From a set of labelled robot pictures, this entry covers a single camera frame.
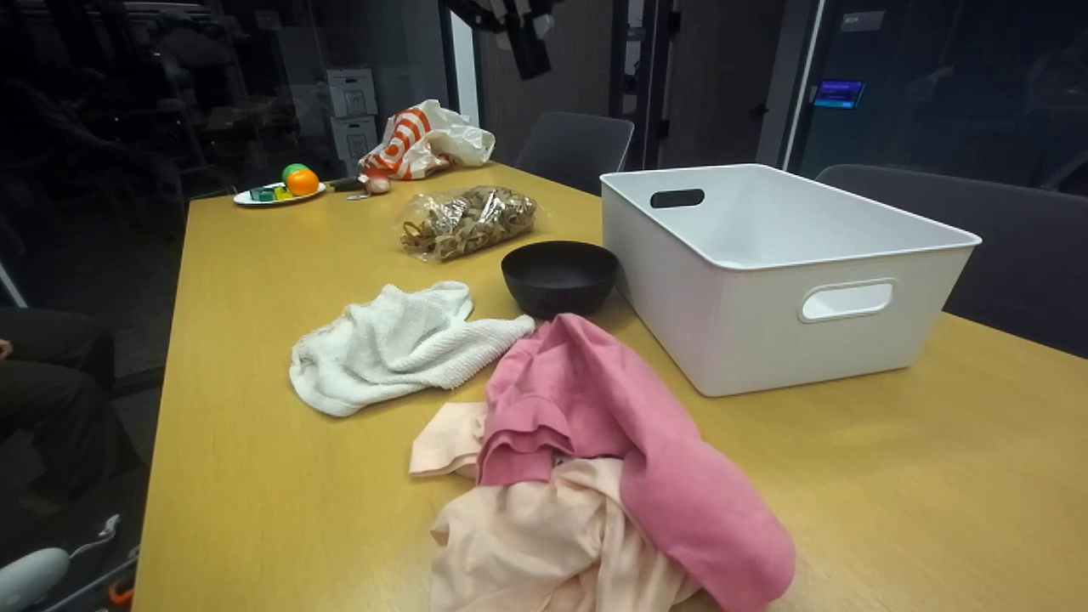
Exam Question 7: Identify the peach shirt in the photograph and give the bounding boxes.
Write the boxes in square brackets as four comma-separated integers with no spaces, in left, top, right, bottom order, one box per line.
[408,402,696,612]

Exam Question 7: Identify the green toy ball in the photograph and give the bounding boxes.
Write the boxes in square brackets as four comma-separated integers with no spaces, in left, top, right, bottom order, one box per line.
[280,164,310,179]

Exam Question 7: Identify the grey chair behind bin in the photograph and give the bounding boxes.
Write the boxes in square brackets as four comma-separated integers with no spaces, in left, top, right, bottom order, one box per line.
[819,164,1088,356]

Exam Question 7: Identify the black bowl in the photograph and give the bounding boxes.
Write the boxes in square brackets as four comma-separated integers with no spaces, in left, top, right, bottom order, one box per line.
[499,240,620,321]

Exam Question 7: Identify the white cloth shirt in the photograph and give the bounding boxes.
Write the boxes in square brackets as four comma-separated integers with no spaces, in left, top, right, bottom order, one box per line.
[289,283,533,417]

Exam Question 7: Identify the pink shirt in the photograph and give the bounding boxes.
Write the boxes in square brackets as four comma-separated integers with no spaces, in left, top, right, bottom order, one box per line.
[481,313,796,612]

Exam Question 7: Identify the white plate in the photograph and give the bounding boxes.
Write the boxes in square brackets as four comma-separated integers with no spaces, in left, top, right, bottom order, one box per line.
[230,179,330,206]

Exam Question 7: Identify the orange toy ball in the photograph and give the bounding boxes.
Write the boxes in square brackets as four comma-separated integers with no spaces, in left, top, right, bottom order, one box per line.
[285,171,320,196]

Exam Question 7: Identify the clear bag of snacks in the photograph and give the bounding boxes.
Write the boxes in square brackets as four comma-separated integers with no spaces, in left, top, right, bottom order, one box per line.
[400,188,539,261]

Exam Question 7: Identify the white plastic bin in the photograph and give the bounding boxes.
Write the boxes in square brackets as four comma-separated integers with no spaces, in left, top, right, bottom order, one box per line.
[601,164,979,398]

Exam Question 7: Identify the red white shopping bag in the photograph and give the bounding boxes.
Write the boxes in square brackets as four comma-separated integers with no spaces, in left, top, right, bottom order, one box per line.
[356,99,498,179]

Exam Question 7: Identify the grey office chair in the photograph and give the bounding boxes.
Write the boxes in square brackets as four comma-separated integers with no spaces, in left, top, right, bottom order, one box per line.
[516,111,636,193]

